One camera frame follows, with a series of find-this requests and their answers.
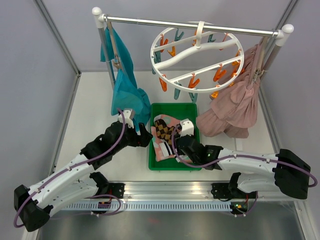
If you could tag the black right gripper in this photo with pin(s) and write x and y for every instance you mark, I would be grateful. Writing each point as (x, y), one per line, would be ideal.
(177, 136)

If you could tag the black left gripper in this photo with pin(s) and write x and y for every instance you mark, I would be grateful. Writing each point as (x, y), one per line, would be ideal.
(142, 140)

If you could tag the brown argyle sock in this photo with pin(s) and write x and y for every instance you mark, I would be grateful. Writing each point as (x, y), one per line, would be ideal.
(163, 131)

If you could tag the white round clip hanger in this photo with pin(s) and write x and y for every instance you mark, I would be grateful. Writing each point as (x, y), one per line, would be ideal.
(205, 62)

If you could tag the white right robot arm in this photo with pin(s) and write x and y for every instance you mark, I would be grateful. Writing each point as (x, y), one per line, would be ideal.
(283, 172)

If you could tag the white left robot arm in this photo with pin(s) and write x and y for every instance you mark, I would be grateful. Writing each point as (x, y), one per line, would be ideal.
(78, 179)

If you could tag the teal cloth on hanger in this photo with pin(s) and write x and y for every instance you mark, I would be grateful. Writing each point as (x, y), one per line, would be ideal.
(126, 93)

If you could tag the wooden left clip hanger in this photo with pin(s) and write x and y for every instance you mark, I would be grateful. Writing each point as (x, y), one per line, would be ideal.
(116, 62)

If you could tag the wooden clip hanger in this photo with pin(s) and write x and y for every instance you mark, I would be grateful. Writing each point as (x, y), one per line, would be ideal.
(258, 59)
(116, 62)

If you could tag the wooden right clip hanger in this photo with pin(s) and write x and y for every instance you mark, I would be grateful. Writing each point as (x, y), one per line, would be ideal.
(258, 59)

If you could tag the white striped sock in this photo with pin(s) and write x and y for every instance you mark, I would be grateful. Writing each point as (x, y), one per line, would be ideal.
(166, 149)

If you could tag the pink patterned sock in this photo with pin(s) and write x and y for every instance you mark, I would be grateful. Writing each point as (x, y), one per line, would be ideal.
(170, 121)

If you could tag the green plastic tray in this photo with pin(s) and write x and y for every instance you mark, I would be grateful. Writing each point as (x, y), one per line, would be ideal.
(179, 111)

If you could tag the pink pleated skirt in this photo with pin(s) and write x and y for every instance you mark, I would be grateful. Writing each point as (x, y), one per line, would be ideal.
(235, 109)

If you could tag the metal clothes rack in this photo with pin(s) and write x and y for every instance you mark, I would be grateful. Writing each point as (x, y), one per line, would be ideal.
(280, 36)

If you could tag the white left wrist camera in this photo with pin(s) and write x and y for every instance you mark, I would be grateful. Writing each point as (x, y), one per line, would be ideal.
(127, 117)

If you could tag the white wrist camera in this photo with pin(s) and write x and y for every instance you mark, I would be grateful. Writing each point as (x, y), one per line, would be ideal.
(187, 128)
(127, 117)

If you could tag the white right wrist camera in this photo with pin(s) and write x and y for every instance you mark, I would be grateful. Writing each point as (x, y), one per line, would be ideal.
(187, 128)

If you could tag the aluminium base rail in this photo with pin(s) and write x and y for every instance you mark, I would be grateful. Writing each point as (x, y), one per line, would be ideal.
(167, 190)

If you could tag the white slotted cable duct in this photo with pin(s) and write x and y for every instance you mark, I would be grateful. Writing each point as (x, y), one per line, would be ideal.
(153, 206)

